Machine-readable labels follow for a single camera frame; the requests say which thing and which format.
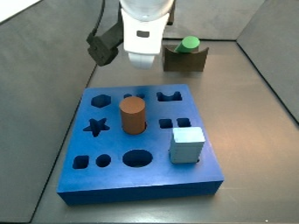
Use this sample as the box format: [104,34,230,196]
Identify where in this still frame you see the brown cylinder peg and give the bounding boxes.
[119,96,145,135]

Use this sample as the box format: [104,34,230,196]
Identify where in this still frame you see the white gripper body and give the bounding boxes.
[121,10,169,69]

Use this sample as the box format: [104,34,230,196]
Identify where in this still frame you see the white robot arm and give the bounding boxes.
[119,0,173,69]

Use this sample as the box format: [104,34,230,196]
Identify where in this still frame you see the black cable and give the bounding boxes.
[89,0,107,38]

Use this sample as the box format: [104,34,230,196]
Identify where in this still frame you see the blue foam shape-sorter block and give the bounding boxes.
[57,84,224,206]

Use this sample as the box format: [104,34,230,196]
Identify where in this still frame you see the green oval cylinder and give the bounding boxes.
[173,36,200,53]

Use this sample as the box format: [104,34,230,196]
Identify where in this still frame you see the black curved fixture stand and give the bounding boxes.
[163,45,210,72]

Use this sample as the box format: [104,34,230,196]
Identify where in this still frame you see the light blue square peg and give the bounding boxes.
[169,127,206,164]

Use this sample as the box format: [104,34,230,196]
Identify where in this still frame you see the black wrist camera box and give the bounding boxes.
[87,22,124,67]

